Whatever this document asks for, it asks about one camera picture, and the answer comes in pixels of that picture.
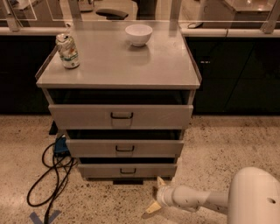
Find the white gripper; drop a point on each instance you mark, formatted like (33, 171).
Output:
(164, 194)

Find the grey bottom drawer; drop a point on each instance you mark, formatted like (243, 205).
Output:
(121, 171)

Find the grey drawer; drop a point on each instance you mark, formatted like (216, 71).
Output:
(91, 148)
(121, 117)
(121, 171)

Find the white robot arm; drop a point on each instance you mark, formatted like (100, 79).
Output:
(253, 198)

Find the grey middle drawer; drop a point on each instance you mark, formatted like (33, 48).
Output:
(91, 148)

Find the grey metal drawer cabinet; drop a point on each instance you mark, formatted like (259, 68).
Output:
(114, 72)

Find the grey top drawer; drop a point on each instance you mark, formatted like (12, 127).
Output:
(121, 117)

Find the blue power box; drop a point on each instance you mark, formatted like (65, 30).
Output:
(60, 147)

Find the crushed white green can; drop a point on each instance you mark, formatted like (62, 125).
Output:
(67, 49)

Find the white ceramic bowl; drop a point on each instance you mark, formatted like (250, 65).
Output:
(138, 34)

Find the black office chair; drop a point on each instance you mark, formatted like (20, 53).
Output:
(111, 14)

